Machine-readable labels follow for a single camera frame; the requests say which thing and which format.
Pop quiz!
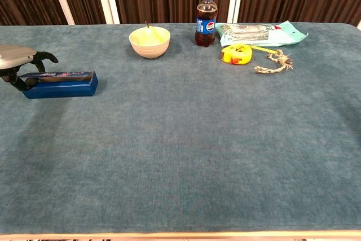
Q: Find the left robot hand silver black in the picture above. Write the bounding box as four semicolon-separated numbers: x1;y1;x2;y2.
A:
0;43;59;92

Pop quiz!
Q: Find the blue glasses box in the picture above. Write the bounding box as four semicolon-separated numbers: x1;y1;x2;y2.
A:
20;71;99;99

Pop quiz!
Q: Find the beige ribbed bowl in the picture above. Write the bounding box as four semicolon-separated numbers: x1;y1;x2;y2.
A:
129;25;171;59

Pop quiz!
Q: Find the teal table cloth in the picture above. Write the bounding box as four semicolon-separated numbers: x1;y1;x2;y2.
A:
0;22;361;236

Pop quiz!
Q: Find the Pepsi cola bottle blue cap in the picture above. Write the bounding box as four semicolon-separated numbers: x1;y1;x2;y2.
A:
195;0;218;47

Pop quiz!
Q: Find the teal snack bag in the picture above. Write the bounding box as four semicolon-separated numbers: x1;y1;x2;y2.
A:
215;20;309;47

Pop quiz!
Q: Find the yellow toy with rope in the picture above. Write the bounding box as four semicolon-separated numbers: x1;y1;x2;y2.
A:
221;43;279;65

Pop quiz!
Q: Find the braided beige rope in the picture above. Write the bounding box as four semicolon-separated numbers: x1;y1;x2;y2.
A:
254;49;294;75

